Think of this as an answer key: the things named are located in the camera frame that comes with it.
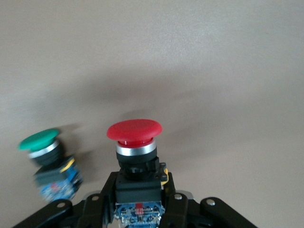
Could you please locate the red mushroom push button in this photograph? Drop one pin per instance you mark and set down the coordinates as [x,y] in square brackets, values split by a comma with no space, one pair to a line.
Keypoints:
[134,130]

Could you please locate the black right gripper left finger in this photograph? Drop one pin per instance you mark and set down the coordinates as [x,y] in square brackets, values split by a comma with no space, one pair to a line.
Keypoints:
[95,209]

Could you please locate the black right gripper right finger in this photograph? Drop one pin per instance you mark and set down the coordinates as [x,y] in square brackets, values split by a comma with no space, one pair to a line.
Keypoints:
[175,211]

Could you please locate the green mushroom push button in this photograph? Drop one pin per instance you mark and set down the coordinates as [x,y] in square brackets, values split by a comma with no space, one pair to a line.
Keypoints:
[38,140]

